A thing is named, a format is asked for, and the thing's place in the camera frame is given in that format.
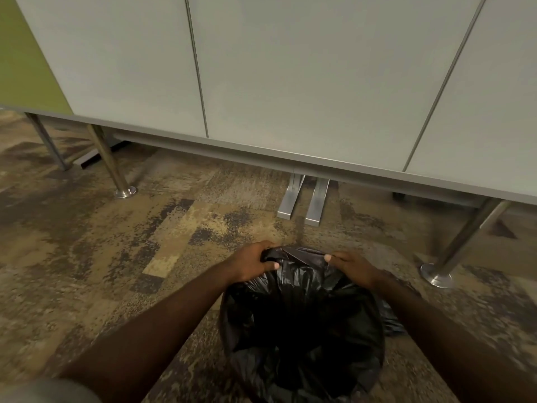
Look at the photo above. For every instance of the person's right thumb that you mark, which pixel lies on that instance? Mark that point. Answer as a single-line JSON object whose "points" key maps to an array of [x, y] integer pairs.
{"points": [[334, 258]]}

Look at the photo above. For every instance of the green partition panel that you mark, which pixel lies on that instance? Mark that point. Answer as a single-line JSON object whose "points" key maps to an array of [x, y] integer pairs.
{"points": [[27, 58]]}

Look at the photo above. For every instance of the person's grey sleeve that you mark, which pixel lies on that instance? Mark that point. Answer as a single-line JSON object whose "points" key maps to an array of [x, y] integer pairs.
{"points": [[46, 392]]}

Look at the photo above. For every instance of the flat grey desk foot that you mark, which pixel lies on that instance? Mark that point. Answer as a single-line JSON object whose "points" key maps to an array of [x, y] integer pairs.
{"points": [[317, 202], [98, 153], [290, 197]]}

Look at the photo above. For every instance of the person's left hand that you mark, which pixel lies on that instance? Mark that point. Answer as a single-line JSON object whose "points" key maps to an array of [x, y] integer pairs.
{"points": [[245, 264]]}

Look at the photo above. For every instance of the person's right hand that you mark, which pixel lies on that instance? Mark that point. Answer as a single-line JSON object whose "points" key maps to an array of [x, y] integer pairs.
{"points": [[355, 266]]}

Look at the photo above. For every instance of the person's left forearm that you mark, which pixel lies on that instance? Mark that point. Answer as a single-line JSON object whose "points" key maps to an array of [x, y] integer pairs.
{"points": [[142, 335]]}

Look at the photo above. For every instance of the round steel partition leg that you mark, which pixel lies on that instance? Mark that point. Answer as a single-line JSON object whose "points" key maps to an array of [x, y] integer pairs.
{"points": [[459, 243], [111, 161], [47, 141]]}

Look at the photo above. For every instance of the person's left thumb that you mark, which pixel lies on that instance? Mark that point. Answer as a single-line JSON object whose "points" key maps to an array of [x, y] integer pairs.
{"points": [[270, 266]]}

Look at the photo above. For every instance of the grey partition panel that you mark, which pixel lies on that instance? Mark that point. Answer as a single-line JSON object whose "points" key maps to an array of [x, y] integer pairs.
{"points": [[293, 79]]}

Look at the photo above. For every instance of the black plastic trash bag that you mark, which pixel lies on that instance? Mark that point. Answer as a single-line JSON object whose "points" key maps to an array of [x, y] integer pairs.
{"points": [[302, 327]]}

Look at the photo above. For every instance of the person's right forearm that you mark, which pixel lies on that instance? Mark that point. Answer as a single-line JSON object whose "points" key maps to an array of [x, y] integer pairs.
{"points": [[455, 344]]}

